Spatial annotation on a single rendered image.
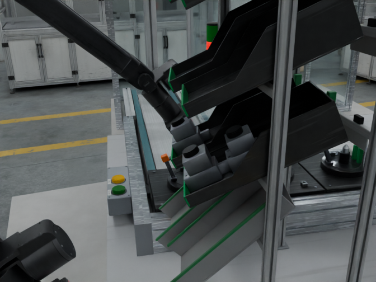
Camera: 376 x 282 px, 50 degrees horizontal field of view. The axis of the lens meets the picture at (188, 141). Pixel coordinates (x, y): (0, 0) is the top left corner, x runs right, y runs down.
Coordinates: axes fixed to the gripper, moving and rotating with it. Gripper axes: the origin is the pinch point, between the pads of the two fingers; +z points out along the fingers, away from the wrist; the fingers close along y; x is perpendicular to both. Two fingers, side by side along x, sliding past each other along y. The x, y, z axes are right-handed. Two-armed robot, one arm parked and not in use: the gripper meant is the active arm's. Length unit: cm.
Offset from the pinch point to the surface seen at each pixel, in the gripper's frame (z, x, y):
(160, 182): 6.4, 16.7, 3.1
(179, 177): 8.2, 10.9, 1.7
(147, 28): -16, -9, 106
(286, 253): 33.2, -1.3, -23.2
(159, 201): 5.4, 18.0, -7.6
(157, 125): 15, 15, 68
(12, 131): 10, 178, 335
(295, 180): 30.4, -15.8, -4.3
